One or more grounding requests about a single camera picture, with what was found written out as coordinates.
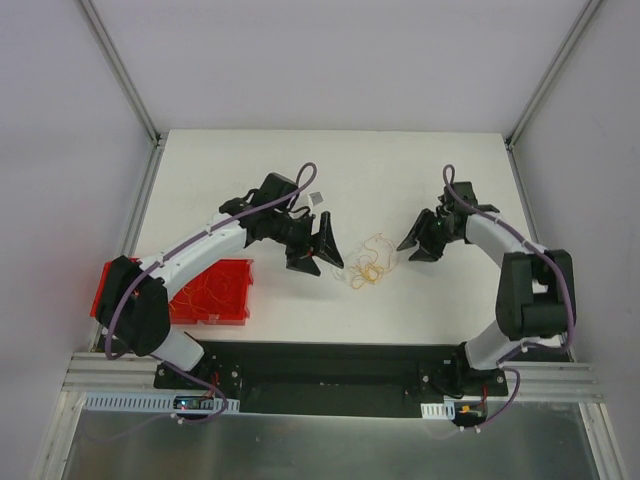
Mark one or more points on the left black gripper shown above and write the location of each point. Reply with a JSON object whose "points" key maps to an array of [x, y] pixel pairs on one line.
{"points": [[308, 245]]}

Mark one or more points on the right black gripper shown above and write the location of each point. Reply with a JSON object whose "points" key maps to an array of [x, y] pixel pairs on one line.
{"points": [[432, 232]]}

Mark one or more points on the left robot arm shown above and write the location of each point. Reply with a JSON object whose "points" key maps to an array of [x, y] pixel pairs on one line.
{"points": [[239, 223]]}

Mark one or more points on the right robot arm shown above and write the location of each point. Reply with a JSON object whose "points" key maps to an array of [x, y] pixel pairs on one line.
{"points": [[535, 297]]}

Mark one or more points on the red plastic bin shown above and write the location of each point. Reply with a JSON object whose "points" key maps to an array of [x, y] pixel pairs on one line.
{"points": [[220, 295]]}

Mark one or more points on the right aluminium frame post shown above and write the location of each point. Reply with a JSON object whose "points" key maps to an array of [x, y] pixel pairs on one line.
{"points": [[567, 47]]}

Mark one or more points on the aluminium frame post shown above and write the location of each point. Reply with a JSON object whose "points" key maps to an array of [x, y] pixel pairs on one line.
{"points": [[567, 47], [118, 69]]}

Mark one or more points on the right white cable duct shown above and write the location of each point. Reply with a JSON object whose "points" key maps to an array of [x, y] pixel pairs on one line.
{"points": [[438, 411]]}

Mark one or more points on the white cable duct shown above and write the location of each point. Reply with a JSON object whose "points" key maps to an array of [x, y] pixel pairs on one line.
{"points": [[438, 411], [159, 403]]}

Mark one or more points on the left white cable duct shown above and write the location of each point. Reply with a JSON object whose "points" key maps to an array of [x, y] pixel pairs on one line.
{"points": [[159, 403]]}

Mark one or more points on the left aluminium frame post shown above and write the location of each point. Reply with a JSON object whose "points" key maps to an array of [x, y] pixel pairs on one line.
{"points": [[118, 69]]}

